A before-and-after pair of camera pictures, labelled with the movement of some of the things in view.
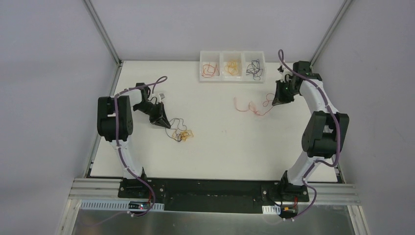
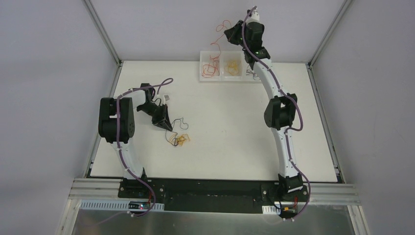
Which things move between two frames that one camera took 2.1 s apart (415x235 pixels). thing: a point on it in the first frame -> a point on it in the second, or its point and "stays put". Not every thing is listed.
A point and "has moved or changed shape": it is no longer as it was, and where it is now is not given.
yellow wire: [231, 68] stays put
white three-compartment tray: [234, 66] stays put
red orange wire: [269, 97] -> [213, 69]
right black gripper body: [282, 91] -> [233, 33]
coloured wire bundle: [177, 130] has moved or changed shape
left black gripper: [155, 112] stays put
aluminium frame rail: [108, 189] stays put
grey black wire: [254, 69] stays put
